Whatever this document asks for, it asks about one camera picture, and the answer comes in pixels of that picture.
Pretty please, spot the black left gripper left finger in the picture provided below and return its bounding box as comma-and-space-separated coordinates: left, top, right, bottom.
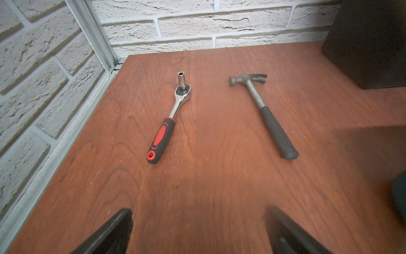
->
72, 208, 133, 254

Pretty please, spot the aluminium frame left post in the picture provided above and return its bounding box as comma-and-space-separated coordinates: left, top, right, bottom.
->
65, 0, 119, 75

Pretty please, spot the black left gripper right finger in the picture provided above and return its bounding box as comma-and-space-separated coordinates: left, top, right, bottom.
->
264, 205, 331, 254

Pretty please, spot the teal plastic storage box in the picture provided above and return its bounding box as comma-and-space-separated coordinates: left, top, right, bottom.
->
392, 171, 406, 222

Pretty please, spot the yellow black toolbox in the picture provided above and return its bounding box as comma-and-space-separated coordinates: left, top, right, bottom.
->
321, 1, 406, 90

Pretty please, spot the grey claw hammer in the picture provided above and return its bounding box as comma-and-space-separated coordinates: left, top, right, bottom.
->
229, 74, 299, 160

